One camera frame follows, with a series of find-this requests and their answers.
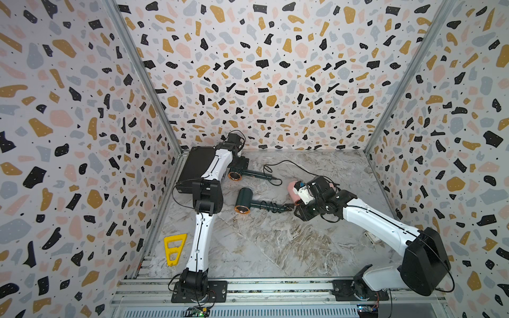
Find black cord of green dryer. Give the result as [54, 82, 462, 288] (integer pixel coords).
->
[262, 160, 331, 187]

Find dark green hair dryer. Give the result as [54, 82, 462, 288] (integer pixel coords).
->
[234, 188, 294, 215]
[228, 169, 274, 181]

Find pink hair dryer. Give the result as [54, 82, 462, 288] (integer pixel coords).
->
[287, 181, 302, 205]

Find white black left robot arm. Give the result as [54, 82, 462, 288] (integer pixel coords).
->
[176, 132, 245, 301]

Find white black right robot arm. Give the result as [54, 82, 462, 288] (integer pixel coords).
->
[288, 176, 451, 300]

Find black flat case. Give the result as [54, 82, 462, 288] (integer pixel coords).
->
[176, 147, 216, 194]

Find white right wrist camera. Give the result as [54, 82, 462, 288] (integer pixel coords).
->
[294, 182, 315, 205]

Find yellow plastic triangle frame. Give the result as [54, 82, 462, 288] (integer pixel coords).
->
[163, 234, 188, 267]

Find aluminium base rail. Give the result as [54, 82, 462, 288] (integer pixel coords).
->
[110, 278, 454, 317]

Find aluminium corner post right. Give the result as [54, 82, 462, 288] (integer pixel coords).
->
[364, 0, 455, 155]

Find aluminium corner post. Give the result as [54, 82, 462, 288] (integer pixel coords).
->
[103, 0, 183, 156]
[364, 0, 455, 155]

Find aluminium corner post left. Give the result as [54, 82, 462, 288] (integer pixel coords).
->
[103, 0, 183, 156]

